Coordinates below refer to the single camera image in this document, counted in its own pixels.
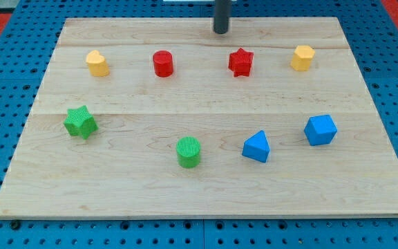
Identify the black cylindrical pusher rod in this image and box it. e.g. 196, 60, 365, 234
213, 0, 231, 34

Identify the red star block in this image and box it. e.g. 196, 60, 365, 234
228, 48, 254, 77

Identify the red cylinder block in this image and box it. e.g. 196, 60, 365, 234
152, 50, 173, 77

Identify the yellow hexagon block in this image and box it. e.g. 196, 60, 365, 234
290, 45, 316, 71

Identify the light wooden board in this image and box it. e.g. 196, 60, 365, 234
0, 17, 398, 220

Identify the yellow heart block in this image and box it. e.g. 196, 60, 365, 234
86, 50, 110, 77

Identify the blue triangle block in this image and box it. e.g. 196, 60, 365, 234
242, 130, 270, 163

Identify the green cylinder block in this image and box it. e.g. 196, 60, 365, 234
176, 136, 201, 169

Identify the blue cube block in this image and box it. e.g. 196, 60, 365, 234
304, 114, 337, 146

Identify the green star block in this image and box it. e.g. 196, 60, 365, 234
64, 105, 98, 140

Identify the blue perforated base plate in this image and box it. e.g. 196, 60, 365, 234
0, 1, 398, 248

